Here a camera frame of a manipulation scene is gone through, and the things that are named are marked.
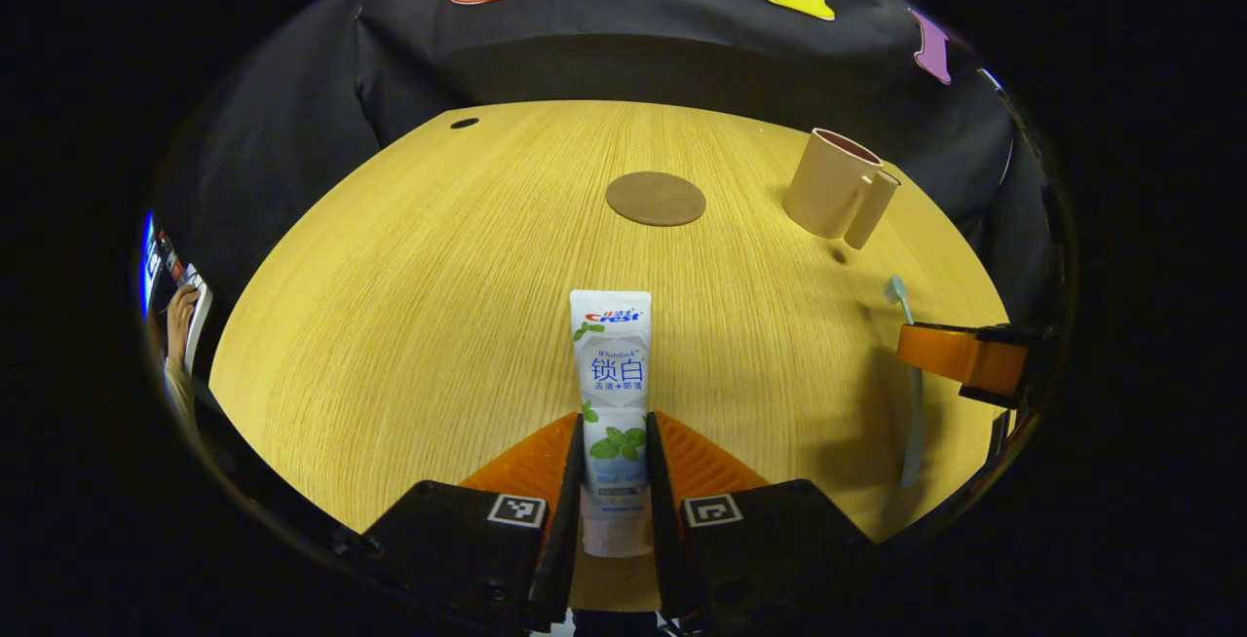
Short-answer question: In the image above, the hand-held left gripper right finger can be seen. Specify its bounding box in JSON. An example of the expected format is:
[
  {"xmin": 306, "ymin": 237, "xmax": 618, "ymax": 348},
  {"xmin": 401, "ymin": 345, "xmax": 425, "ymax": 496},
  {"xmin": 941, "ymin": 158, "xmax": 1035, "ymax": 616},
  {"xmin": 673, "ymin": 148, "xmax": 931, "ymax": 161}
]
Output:
[{"xmin": 645, "ymin": 411, "xmax": 879, "ymax": 634}]

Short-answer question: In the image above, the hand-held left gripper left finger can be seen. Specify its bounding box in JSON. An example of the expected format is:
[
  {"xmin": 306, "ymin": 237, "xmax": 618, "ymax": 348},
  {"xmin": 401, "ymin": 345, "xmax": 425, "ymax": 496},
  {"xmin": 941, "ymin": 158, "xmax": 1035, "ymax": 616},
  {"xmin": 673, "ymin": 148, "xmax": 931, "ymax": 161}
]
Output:
[{"xmin": 360, "ymin": 411, "xmax": 586, "ymax": 634}]

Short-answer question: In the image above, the pale green toothbrush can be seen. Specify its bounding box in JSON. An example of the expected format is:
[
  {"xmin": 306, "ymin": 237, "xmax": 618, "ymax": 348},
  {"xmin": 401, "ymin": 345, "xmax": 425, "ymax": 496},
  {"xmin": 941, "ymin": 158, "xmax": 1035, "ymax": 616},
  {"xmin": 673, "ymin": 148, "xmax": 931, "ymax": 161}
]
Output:
[{"xmin": 883, "ymin": 274, "xmax": 926, "ymax": 489}]

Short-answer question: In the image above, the white toothpaste tube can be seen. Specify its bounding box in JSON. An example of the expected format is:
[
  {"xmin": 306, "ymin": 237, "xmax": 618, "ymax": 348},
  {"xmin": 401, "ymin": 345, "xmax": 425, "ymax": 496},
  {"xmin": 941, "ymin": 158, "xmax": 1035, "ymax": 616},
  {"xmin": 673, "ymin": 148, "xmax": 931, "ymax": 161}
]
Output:
[{"xmin": 569, "ymin": 289, "xmax": 655, "ymax": 559}]

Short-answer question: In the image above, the beige cup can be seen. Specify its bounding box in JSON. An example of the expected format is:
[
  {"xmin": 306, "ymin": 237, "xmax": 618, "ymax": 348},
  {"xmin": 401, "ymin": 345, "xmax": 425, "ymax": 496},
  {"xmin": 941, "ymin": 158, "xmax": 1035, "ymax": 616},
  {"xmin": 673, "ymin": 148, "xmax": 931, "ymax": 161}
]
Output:
[{"xmin": 782, "ymin": 128, "xmax": 901, "ymax": 250}]

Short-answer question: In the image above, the round brown coaster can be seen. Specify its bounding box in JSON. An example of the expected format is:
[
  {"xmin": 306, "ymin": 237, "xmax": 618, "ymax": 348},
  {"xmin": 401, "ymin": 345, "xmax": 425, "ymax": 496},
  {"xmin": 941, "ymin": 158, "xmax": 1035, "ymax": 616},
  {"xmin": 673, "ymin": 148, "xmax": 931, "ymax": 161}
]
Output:
[{"xmin": 606, "ymin": 170, "xmax": 707, "ymax": 228}]

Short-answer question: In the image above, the black backdrop cloth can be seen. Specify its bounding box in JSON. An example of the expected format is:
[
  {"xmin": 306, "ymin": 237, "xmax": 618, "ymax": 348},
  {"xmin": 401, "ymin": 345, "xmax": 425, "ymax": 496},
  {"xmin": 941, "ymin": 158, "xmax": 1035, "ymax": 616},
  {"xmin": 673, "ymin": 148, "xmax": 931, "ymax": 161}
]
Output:
[{"xmin": 146, "ymin": 0, "xmax": 1063, "ymax": 404}]

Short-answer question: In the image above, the computer monitor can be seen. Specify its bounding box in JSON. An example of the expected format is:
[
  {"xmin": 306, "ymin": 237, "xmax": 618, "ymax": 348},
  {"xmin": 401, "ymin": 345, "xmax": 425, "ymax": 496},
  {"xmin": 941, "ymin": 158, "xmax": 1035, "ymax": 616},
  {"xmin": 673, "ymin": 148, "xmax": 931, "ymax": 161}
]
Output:
[{"xmin": 140, "ymin": 212, "xmax": 163, "ymax": 319}]

